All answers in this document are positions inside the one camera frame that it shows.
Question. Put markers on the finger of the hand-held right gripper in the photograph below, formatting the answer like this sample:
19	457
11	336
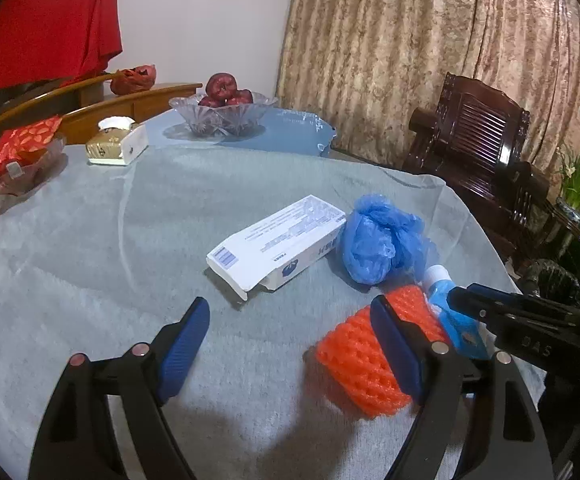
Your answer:
535	345
520	302

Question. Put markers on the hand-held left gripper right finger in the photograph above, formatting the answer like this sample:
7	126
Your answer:
397	355

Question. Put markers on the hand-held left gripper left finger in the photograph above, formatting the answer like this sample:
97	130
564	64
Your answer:
185	345

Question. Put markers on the orange foam fruit net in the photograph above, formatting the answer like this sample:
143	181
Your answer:
355	360

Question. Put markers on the bin with black bag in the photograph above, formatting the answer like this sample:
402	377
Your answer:
555	277

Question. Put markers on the blue and white pouch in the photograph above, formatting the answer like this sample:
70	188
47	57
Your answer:
452	320

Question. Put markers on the blue plastic shoe cover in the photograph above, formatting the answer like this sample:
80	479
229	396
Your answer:
375	245

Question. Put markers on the white cardboard box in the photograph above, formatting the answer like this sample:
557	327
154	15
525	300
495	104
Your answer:
270	245

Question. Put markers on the dark wooden side table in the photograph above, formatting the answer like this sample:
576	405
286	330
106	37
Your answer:
565	232

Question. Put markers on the blue and white flowerpot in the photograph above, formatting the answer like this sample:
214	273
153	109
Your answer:
567	210

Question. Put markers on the dark wooden armchair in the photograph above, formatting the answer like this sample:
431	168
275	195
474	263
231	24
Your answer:
475	125

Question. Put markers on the gold and white tissue box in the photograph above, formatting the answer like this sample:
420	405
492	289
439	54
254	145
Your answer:
120	147

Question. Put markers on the glass dish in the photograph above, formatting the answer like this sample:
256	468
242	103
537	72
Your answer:
30	182

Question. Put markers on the glass fruit bowl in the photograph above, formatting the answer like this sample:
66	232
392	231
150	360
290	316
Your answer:
220	121

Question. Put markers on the blue embroidered tablecloth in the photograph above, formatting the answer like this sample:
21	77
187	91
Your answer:
290	135

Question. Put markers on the red apple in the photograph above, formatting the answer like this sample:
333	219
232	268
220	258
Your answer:
210	101
241	97
220	85

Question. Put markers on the red snack packet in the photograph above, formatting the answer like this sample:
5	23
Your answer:
20	142

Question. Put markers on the red plastic bag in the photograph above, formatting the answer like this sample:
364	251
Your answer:
132	80

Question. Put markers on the beige floral curtain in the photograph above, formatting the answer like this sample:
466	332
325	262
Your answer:
395	35

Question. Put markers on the red cloth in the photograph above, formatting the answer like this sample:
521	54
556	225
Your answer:
35	35

